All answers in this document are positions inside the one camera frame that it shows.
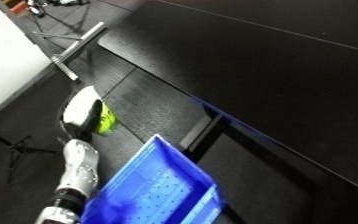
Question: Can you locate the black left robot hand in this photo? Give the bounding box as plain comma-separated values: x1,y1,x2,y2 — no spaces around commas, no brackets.
56,99,108,142

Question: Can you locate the green band paper cup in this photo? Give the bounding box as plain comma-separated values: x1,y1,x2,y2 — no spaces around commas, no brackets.
61,85,119,136

